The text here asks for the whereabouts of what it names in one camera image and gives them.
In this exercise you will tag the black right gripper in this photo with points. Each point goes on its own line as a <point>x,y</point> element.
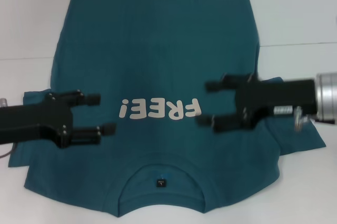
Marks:
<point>276,95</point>

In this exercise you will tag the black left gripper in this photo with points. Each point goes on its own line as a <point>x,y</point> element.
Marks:
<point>26,124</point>

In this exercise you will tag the teal t-shirt with FREE print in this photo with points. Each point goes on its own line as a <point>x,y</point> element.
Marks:
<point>158,50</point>

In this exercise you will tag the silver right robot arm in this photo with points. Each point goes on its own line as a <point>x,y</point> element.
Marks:
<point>327,95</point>

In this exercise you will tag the small silver wrist stub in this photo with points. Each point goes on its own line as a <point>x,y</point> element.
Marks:
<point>3,102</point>

